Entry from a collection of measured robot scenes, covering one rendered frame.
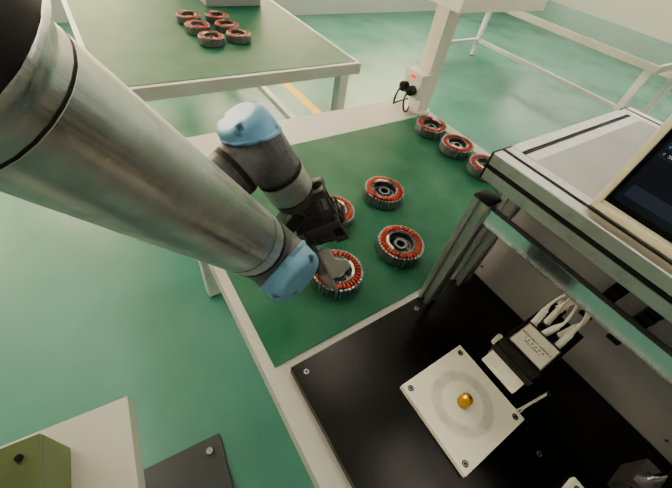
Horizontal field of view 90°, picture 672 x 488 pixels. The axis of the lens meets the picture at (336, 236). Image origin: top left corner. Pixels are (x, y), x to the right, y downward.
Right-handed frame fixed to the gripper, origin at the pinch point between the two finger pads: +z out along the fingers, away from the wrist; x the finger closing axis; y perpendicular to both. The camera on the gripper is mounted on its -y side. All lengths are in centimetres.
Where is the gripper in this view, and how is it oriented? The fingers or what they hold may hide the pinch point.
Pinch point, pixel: (329, 261)
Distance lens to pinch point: 70.2
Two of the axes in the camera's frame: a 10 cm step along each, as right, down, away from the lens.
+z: 3.8, 5.8, 7.2
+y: 9.2, -3.4, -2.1
